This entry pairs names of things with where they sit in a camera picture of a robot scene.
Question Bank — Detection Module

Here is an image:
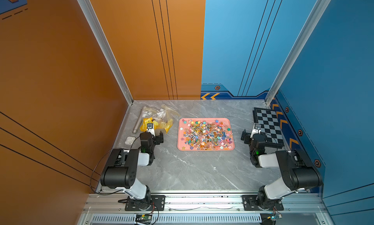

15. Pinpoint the yellow duck ziploc bag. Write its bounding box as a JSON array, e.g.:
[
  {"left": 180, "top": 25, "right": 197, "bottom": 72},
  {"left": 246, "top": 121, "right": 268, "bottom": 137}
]
[
  {"left": 139, "top": 107, "right": 159, "bottom": 132},
  {"left": 152, "top": 104, "right": 181, "bottom": 133}
]

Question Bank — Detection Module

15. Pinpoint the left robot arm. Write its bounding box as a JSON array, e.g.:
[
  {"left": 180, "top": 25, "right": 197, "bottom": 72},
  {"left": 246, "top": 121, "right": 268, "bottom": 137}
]
[{"left": 100, "top": 132, "right": 165, "bottom": 211}]

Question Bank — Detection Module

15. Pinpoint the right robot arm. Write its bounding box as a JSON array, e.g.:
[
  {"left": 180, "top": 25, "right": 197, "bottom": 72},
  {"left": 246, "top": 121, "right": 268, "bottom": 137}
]
[{"left": 241, "top": 129, "right": 322, "bottom": 210}]

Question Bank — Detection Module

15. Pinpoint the silver microphone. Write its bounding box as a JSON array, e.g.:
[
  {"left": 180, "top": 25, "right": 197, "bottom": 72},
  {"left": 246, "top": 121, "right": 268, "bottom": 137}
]
[{"left": 132, "top": 107, "right": 149, "bottom": 134}]

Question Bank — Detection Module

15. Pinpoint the white earbuds case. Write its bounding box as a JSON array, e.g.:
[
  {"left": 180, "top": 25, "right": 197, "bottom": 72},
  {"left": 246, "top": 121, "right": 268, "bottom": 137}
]
[{"left": 125, "top": 136, "right": 136, "bottom": 146}]

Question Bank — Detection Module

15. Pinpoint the black white chessboard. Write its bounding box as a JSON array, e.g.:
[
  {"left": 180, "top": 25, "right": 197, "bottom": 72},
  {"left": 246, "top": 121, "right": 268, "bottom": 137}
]
[{"left": 253, "top": 108, "right": 284, "bottom": 147}]

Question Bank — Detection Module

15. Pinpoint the pink plastic tray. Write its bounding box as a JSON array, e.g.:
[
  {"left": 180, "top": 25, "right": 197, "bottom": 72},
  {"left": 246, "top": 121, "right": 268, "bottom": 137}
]
[{"left": 177, "top": 118, "right": 235, "bottom": 151}]

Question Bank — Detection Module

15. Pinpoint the right green circuit board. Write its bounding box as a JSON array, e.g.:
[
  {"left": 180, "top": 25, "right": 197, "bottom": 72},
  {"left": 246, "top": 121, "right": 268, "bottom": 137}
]
[{"left": 262, "top": 214, "right": 282, "bottom": 225}]

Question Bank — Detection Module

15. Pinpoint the green circuit board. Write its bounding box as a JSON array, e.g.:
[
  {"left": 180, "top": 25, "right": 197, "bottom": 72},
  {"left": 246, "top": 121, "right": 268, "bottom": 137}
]
[
  {"left": 262, "top": 214, "right": 282, "bottom": 225},
  {"left": 135, "top": 214, "right": 153, "bottom": 225}
]

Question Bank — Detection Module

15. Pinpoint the left green circuit board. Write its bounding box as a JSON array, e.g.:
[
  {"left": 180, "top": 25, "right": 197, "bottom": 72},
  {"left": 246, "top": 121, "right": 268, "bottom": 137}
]
[{"left": 135, "top": 214, "right": 153, "bottom": 225}]

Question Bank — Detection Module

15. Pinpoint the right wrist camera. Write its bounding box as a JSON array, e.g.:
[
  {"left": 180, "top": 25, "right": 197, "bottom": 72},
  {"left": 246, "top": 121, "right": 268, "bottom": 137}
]
[{"left": 251, "top": 123, "right": 261, "bottom": 138}]

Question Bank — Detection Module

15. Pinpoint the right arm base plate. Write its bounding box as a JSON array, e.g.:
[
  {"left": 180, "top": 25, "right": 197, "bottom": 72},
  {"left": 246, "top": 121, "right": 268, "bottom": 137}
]
[{"left": 242, "top": 194, "right": 284, "bottom": 211}]

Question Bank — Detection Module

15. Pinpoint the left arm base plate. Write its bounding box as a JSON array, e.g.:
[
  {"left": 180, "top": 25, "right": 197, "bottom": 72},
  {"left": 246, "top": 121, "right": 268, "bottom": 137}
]
[{"left": 125, "top": 195, "right": 166, "bottom": 211}]

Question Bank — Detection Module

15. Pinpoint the aluminium front rail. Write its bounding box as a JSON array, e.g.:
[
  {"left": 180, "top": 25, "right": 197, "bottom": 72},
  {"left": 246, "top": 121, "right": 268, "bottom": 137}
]
[{"left": 82, "top": 191, "right": 327, "bottom": 213}]

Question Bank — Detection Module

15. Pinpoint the right aluminium corner post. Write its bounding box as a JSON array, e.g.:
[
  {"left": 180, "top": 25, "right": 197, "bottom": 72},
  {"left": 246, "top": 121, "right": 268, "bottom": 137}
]
[{"left": 265, "top": 0, "right": 331, "bottom": 106}]

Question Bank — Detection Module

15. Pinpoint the aluminium corner post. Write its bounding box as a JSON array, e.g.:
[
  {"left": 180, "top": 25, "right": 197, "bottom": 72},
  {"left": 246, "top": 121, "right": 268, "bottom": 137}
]
[
  {"left": 265, "top": 0, "right": 331, "bottom": 106},
  {"left": 77, "top": 0, "right": 133, "bottom": 105}
]

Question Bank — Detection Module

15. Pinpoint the left aluminium corner post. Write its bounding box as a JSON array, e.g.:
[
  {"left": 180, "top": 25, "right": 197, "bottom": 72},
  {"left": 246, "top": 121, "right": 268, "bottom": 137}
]
[{"left": 77, "top": 0, "right": 133, "bottom": 105}]

